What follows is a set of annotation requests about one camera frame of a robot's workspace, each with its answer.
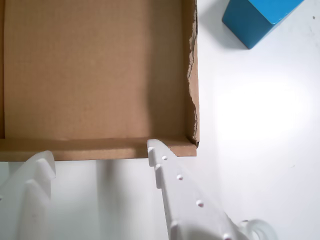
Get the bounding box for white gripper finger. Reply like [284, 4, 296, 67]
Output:
[0, 150, 56, 240]
[146, 138, 248, 240]

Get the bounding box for blue cube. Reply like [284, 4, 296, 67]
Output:
[221, 0, 305, 50]

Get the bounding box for brown cardboard box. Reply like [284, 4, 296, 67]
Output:
[0, 0, 200, 161]

